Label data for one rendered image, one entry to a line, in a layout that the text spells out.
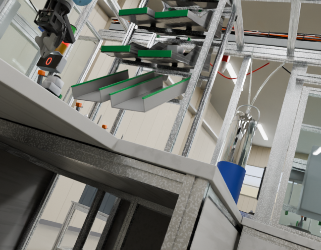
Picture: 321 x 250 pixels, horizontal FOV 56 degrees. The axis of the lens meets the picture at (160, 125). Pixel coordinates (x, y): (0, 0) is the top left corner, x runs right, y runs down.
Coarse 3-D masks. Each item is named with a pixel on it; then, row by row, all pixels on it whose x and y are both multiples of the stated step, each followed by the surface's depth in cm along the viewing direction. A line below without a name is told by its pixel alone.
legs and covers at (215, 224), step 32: (0, 128) 80; (32, 128) 77; (0, 160) 189; (32, 160) 206; (96, 160) 67; (128, 160) 65; (0, 192) 194; (32, 192) 219; (192, 192) 58; (0, 224) 200; (32, 224) 220; (128, 224) 198; (192, 224) 55; (224, 224) 84
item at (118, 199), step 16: (96, 208) 215; (112, 208) 244; (128, 208) 245; (144, 208) 241; (112, 224) 242; (144, 224) 236; (160, 224) 232; (80, 240) 208; (112, 240) 238; (128, 240) 234; (144, 240) 231; (160, 240) 227
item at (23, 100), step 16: (0, 64) 44; (0, 80) 44; (16, 80) 46; (32, 80) 48; (0, 96) 54; (16, 96) 49; (32, 96) 48; (48, 96) 50; (0, 112) 72; (16, 112) 64; (32, 112) 57; (48, 112) 52; (64, 112) 54; (48, 128) 69; (64, 128) 61; (80, 128) 57; (96, 128) 60; (96, 144) 66; (112, 144) 65
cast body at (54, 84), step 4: (52, 76) 115; (56, 76) 115; (44, 80) 114; (48, 80) 115; (52, 80) 114; (56, 80) 114; (60, 80) 116; (44, 84) 113; (48, 84) 112; (52, 84) 112; (56, 84) 114; (60, 84) 116; (48, 88) 111; (52, 88) 113; (56, 88) 115; (60, 88) 117; (52, 92) 114; (56, 92) 115; (60, 92) 117; (56, 96) 118
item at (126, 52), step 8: (104, 48) 104; (112, 48) 102; (120, 48) 100; (128, 48) 98; (136, 48) 101; (144, 48) 125; (152, 48) 108; (160, 48) 112; (120, 56) 109; (128, 56) 107; (136, 56) 104
